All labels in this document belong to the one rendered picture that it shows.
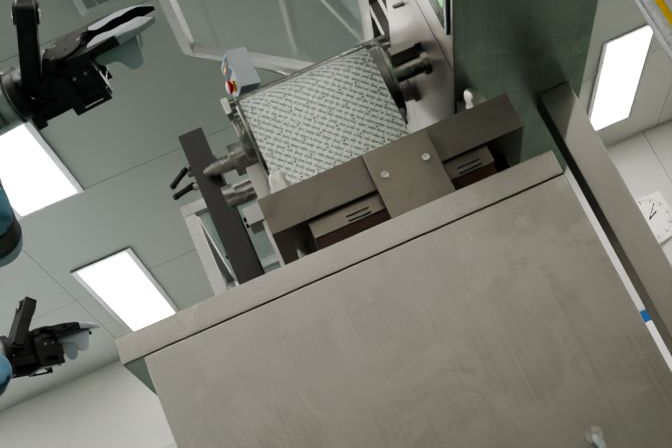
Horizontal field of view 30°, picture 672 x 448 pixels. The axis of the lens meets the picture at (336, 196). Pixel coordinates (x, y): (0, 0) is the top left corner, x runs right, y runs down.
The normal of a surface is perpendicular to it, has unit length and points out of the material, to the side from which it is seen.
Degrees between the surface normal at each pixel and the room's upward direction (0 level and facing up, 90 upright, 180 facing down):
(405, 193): 90
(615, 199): 90
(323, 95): 90
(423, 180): 90
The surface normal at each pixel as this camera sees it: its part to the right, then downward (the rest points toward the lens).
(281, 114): -0.10, -0.36
